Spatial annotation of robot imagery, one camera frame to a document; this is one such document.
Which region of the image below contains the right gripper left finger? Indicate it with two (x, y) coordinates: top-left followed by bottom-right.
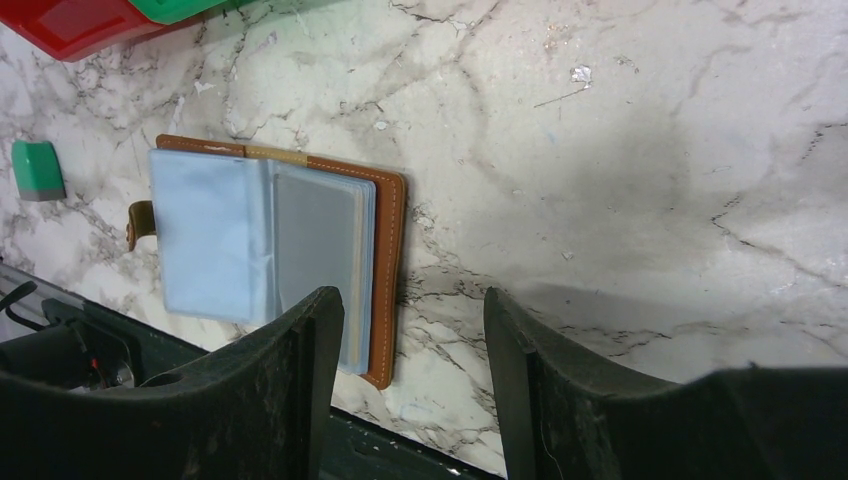
(1, 287), (344, 479)

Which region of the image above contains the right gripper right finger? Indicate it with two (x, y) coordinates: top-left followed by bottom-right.
(483, 288), (847, 479)

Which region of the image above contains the brown leather card holder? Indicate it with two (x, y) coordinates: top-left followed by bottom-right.
(156, 134), (407, 390)

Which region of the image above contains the grey card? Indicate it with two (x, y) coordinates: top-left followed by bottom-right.
(275, 167), (375, 374)

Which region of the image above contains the green plastic bin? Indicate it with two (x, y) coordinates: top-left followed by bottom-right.
(119, 0), (252, 26)

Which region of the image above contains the red bin with black card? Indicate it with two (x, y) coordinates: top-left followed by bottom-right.
(1, 0), (174, 62)

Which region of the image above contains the green eraser block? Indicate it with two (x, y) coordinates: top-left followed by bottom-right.
(12, 140), (67, 202)

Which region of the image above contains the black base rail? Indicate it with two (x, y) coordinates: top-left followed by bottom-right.
(1, 266), (486, 479)

